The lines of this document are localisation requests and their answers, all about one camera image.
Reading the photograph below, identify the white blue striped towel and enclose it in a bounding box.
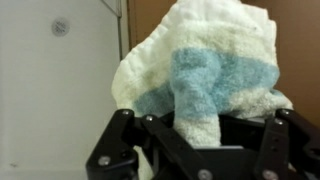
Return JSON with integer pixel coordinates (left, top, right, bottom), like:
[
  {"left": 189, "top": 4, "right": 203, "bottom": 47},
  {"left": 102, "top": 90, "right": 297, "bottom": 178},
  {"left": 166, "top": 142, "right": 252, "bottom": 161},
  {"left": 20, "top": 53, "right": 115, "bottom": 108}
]
[{"left": 111, "top": 0, "right": 294, "bottom": 180}]

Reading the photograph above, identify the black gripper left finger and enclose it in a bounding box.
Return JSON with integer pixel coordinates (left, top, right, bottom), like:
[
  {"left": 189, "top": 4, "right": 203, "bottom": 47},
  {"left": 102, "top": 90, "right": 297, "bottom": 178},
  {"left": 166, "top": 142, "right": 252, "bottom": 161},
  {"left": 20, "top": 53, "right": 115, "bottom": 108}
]
[{"left": 86, "top": 109, "right": 214, "bottom": 180}]

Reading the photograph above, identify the round shower floor drain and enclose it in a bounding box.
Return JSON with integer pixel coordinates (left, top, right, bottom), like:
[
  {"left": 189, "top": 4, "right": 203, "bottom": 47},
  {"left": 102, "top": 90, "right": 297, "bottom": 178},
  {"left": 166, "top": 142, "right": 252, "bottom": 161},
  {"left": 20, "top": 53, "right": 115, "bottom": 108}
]
[{"left": 51, "top": 17, "right": 70, "bottom": 37}]

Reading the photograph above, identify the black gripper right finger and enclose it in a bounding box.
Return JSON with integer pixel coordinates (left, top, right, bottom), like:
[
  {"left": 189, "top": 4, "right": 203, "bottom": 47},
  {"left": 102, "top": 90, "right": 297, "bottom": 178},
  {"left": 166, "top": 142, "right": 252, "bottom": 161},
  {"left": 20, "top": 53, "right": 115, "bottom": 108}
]
[{"left": 253, "top": 109, "right": 320, "bottom": 180}]

